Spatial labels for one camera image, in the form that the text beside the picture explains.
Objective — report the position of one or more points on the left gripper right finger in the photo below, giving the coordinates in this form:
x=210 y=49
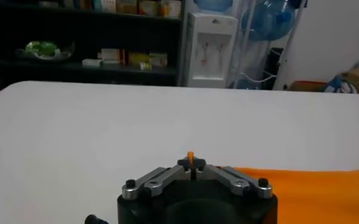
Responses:
x=225 y=178

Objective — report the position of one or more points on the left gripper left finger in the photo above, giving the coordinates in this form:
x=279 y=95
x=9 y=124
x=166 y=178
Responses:
x=164 y=179

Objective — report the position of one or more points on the orange t-shirt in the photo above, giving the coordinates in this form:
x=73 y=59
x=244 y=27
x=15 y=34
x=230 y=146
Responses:
x=319 y=198

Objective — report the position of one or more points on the white metal jug rack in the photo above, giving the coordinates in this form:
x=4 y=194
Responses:
x=278 y=82

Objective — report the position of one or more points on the black stand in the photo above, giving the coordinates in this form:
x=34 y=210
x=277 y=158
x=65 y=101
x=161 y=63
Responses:
x=272 y=70

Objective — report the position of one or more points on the beige green medicine box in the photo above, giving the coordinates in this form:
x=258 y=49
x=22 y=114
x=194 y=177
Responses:
x=159 y=59

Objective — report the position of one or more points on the white water dispenser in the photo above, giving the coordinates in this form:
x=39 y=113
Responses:
x=209 y=54

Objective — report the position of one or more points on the yellow green medicine box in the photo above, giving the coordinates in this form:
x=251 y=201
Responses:
x=138 y=58

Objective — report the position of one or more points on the white box with red stripe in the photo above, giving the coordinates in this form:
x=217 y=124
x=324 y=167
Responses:
x=110 y=56

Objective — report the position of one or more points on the flat white box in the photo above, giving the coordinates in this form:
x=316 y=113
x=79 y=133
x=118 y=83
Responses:
x=92 y=62

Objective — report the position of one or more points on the blue white bag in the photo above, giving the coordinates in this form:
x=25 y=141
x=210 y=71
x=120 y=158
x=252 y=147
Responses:
x=339 y=86

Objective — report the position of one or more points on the black shelving unit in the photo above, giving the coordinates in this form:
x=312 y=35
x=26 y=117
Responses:
x=60 y=71

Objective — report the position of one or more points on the orange white medicine box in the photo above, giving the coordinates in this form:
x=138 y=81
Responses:
x=164 y=8

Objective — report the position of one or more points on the red white medicine box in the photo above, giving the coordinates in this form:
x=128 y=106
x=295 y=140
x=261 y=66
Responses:
x=148 y=7

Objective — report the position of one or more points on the blue water jug with label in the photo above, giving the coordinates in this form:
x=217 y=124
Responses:
x=212 y=4

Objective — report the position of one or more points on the yellow orange medicine box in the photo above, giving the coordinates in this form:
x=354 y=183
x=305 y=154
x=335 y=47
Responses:
x=126 y=6

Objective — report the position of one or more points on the glass bowl with green contents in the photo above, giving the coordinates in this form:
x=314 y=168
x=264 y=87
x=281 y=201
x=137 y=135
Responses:
x=42 y=48

